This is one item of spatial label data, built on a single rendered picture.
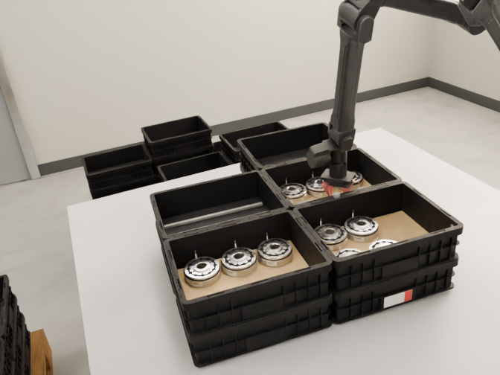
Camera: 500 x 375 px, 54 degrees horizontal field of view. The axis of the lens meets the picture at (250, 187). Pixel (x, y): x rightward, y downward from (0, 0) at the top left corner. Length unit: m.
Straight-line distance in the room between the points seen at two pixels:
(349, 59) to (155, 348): 0.95
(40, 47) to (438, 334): 3.46
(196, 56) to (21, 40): 1.35
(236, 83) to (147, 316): 3.20
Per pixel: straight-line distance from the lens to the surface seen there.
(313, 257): 1.39
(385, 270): 1.40
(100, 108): 4.26
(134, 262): 1.79
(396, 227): 1.62
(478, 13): 1.07
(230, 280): 1.41
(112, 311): 1.61
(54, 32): 4.11
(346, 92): 1.42
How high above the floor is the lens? 1.72
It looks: 29 degrees down
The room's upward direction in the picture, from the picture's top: 6 degrees counter-clockwise
